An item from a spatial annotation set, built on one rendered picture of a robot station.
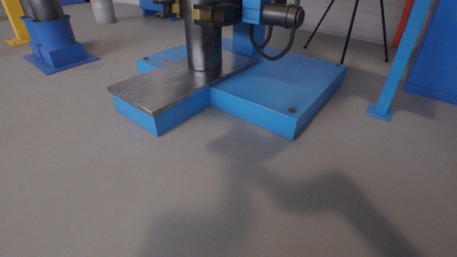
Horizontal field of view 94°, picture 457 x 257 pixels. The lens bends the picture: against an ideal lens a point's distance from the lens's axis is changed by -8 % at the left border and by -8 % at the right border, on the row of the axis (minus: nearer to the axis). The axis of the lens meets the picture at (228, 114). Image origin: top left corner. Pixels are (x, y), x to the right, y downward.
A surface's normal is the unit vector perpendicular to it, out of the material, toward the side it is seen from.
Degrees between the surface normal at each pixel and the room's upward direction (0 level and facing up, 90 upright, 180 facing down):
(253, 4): 90
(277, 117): 90
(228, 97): 90
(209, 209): 0
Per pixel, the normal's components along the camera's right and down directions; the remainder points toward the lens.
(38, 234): 0.00, -0.84
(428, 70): -0.62, 0.43
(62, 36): 0.74, 0.37
